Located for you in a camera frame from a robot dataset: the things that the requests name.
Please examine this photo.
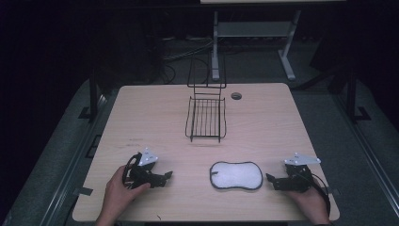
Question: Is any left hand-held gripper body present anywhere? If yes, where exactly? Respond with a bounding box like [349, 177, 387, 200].
[124, 147, 160, 190]

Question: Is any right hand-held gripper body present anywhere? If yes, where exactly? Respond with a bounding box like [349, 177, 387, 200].
[283, 152, 323, 193]

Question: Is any person's right hand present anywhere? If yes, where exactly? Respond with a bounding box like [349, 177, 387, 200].
[286, 184, 330, 225]

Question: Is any person's left hand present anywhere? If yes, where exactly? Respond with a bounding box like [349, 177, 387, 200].
[104, 165, 152, 221]

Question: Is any white sponge with dark edge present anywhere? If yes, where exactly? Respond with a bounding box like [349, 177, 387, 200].
[209, 160, 264, 191]

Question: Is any black metal stand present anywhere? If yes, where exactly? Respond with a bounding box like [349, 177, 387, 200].
[344, 70, 373, 124]
[78, 67, 106, 121]

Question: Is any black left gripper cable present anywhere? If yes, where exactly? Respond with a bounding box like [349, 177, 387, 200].
[121, 152, 143, 190]

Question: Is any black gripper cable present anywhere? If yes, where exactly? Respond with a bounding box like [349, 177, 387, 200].
[121, 152, 143, 190]
[309, 171, 332, 218]

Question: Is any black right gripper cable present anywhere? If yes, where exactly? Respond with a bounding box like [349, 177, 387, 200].
[309, 171, 332, 218]

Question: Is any metal floor rail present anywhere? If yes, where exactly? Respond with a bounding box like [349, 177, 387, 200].
[39, 90, 121, 226]
[333, 92, 399, 210]

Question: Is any black wire rack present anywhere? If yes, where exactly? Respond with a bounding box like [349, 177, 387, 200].
[184, 52, 228, 144]

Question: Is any bundle of floor cables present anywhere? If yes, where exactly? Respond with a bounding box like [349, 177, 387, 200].
[158, 36, 215, 84]

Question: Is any white metal desk frame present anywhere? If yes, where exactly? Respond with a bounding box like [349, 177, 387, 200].
[211, 9, 303, 82]

